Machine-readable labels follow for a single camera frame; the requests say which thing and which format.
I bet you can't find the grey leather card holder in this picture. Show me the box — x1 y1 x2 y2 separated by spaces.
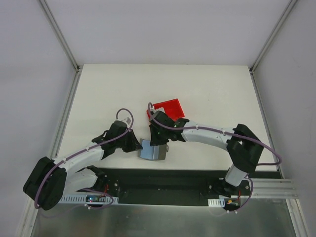
138 139 169 161

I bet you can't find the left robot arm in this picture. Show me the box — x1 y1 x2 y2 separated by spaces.
23 118 142 210

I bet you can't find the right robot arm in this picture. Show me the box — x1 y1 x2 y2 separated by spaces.
148 111 263 198

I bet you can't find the red plastic card tray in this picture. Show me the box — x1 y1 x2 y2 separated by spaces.
152 98 185 123

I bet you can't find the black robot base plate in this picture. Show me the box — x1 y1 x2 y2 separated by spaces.
74 168 254 207

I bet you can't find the left table side rail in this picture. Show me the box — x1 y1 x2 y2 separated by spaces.
48 67 82 159

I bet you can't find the table side rail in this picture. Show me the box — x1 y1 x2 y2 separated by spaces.
249 71 283 173
48 67 82 159

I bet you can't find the left white cable duct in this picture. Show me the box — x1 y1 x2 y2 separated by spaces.
59 194 119 205

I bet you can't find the white cable duct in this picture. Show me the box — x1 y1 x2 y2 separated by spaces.
207 198 225 208
59 194 119 205

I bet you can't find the right white cable duct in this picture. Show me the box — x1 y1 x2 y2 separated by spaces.
207 198 225 208

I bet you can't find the horizontal aluminium extrusion rail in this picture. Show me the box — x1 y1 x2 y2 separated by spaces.
252 179 298 199

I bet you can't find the right table side rail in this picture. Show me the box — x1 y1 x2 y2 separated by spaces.
249 71 283 173

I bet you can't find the left aluminium frame post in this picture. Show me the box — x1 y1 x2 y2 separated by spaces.
37 0 81 72

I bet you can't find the aluminium frame post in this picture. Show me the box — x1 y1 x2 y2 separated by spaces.
249 0 299 75
37 0 81 72

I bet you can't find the right aluminium frame post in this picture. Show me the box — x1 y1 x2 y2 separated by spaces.
249 0 299 75

